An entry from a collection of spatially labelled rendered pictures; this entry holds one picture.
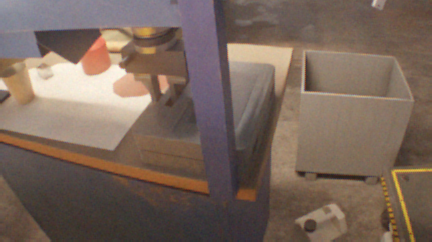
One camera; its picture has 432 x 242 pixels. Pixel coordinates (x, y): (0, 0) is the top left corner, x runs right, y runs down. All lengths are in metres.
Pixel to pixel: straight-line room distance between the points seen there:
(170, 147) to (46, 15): 0.28
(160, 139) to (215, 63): 0.22
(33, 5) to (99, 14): 0.12
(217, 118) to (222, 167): 0.08
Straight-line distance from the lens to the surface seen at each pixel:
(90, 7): 0.41
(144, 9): 0.37
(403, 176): 1.49
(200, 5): 0.32
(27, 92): 0.92
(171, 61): 0.56
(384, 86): 1.93
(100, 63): 0.91
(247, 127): 0.51
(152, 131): 0.54
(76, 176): 0.79
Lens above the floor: 1.35
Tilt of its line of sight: 36 degrees down
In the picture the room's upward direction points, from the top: 7 degrees counter-clockwise
